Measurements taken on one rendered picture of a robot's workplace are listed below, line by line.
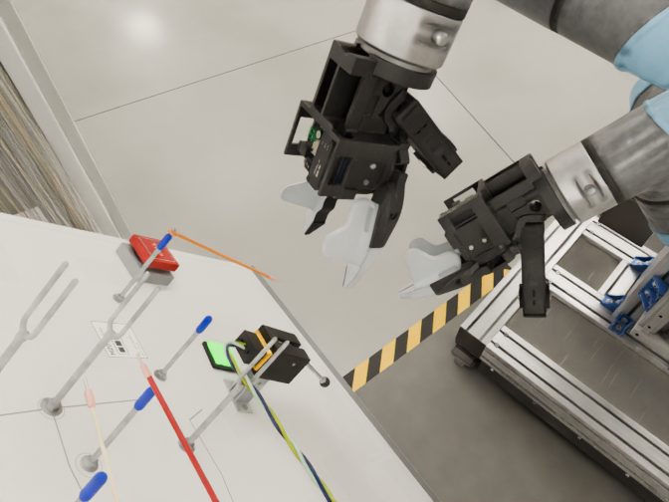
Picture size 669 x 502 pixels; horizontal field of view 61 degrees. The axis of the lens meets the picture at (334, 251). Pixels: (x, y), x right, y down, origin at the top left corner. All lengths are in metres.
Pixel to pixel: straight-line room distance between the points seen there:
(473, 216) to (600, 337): 1.25
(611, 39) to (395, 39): 0.16
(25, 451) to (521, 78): 2.56
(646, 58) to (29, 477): 0.52
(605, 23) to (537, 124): 2.12
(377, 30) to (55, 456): 0.39
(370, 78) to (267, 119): 2.05
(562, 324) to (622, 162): 1.23
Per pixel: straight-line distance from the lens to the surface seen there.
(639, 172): 0.62
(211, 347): 0.71
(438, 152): 0.54
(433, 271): 0.66
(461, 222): 0.63
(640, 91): 0.80
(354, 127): 0.47
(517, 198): 0.63
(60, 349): 0.58
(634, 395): 1.79
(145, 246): 0.74
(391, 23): 0.45
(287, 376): 0.65
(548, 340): 1.77
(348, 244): 0.51
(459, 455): 1.81
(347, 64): 0.45
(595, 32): 0.50
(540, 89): 2.77
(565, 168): 0.62
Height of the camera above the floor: 1.72
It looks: 57 degrees down
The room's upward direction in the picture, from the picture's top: straight up
